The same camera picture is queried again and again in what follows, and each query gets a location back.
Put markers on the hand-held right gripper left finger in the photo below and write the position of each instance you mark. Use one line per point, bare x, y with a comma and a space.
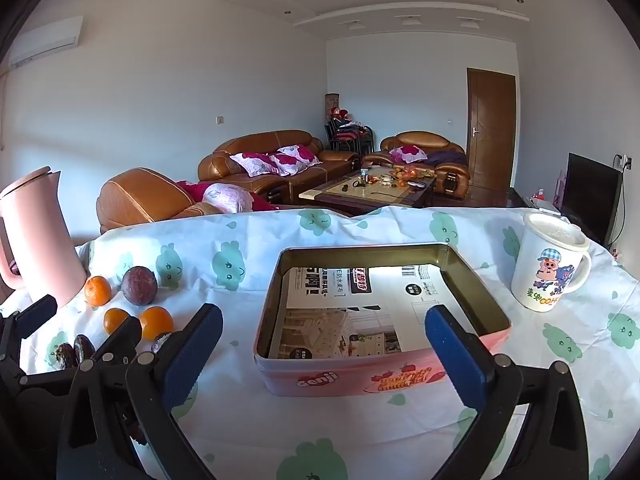
192, 360

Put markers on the tall patterned vase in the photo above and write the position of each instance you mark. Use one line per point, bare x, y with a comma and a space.
332, 105

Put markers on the brown leather armchair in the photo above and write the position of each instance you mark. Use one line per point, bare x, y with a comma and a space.
420, 140

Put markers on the dark wrinkled fruit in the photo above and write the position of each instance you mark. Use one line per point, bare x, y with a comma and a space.
65, 355
161, 342
84, 347

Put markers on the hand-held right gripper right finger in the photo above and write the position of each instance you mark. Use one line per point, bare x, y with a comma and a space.
455, 360

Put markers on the brown wooden door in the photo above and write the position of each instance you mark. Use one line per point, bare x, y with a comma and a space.
492, 125

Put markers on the black television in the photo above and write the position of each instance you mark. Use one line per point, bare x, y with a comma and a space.
590, 195

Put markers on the white cartoon mug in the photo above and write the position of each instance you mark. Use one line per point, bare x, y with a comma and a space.
545, 280

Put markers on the red blanket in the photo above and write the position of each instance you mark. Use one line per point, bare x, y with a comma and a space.
192, 191

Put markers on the white mug lid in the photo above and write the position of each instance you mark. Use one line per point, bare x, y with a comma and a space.
555, 232

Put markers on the white air conditioner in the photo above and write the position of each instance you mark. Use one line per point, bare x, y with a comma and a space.
47, 40

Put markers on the white green printed tablecloth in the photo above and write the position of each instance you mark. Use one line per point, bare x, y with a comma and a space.
250, 435

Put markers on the wooden coffee table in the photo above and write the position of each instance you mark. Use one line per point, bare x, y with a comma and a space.
365, 197

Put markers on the orange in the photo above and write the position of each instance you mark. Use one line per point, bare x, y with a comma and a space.
97, 291
156, 322
115, 319

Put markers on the pink flowered pillow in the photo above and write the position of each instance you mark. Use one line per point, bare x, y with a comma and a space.
252, 164
407, 155
297, 159

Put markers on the purple passion fruit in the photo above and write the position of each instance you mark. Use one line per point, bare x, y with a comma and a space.
139, 285

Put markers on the dark television stand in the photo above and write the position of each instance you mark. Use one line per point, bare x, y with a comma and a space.
517, 199

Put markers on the brown leather chaise sofa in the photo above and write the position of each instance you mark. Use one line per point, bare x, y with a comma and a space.
140, 195

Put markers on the pale pink pillow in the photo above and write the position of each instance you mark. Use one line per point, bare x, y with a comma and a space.
227, 199

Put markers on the pink tin box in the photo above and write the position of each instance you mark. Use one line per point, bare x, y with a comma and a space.
325, 380

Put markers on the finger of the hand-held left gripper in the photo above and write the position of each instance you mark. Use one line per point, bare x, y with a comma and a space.
37, 312
122, 335

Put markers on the brown leather three-seat sofa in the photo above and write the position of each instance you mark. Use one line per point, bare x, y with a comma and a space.
260, 142

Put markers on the red plush toy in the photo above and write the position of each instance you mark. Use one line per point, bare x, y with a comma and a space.
340, 113

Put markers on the pink kettle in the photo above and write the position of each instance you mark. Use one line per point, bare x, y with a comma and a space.
35, 240

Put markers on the stacked black chairs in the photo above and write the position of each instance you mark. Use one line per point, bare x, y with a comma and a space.
350, 137

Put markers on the pile of small oranges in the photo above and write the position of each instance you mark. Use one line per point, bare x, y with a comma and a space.
406, 174

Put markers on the purple blanket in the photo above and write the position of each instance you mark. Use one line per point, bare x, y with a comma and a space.
447, 158

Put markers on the printed paper sheet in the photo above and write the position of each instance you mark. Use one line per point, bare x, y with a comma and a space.
375, 300

